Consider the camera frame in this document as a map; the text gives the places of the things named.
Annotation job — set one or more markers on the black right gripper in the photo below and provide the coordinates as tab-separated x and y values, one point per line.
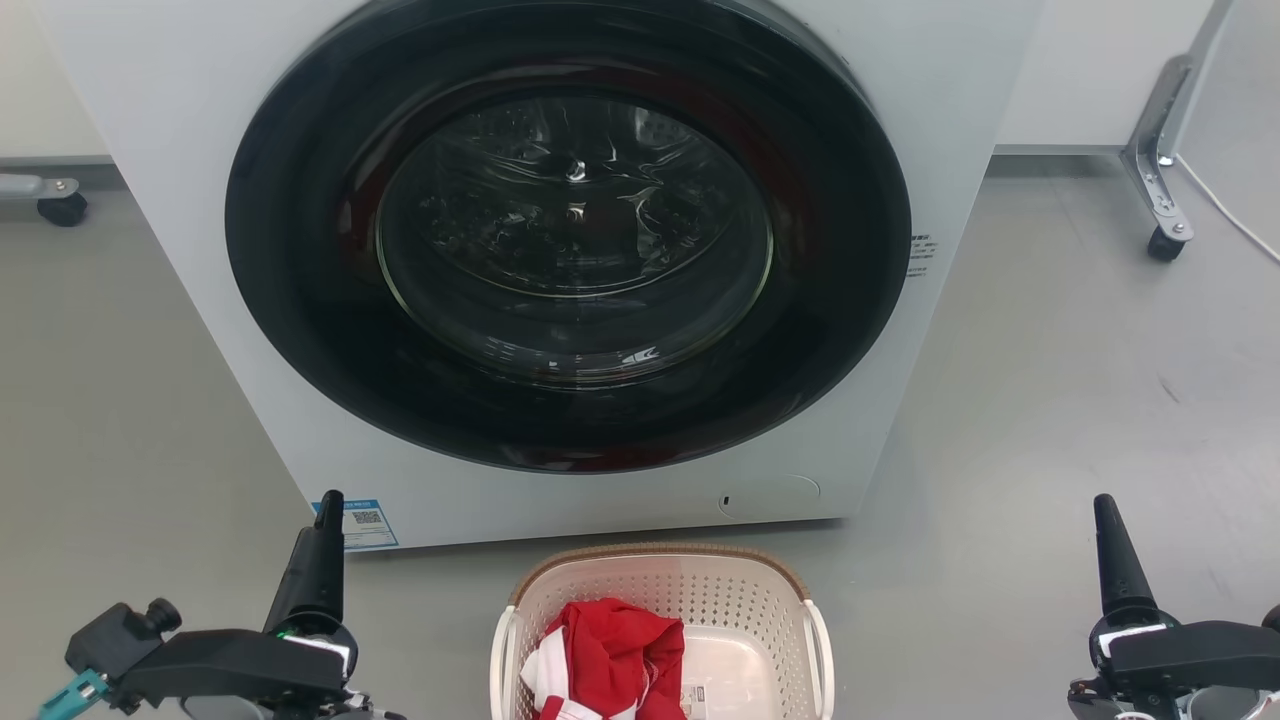
1190	655

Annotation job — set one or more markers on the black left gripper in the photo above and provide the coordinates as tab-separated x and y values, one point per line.
230	665

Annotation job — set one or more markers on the white perforated laundry basket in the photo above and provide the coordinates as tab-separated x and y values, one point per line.
720	590

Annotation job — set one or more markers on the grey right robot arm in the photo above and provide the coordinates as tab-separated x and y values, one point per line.
1230	705

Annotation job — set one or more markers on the white printed label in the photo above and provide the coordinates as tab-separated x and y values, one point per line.
695	700

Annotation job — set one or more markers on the blue energy label sticker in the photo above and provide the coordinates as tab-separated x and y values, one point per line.
372	525

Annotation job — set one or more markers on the red and white garment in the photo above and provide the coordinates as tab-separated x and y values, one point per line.
610	650

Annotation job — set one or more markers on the black caster wheel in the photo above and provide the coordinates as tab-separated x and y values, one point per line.
63	210
1165	245

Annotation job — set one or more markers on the round black washer door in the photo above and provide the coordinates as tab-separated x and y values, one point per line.
300	250

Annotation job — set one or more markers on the small printed text sticker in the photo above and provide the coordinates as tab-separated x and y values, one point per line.
922	256

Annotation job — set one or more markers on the white front-load washing machine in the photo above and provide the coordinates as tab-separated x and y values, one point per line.
180	200

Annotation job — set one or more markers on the silver metal stand leg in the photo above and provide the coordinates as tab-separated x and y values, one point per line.
1160	150

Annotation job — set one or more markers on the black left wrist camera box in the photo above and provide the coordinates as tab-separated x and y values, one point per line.
110	640

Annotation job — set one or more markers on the grey metal frame foot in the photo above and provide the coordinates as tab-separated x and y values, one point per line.
30	186

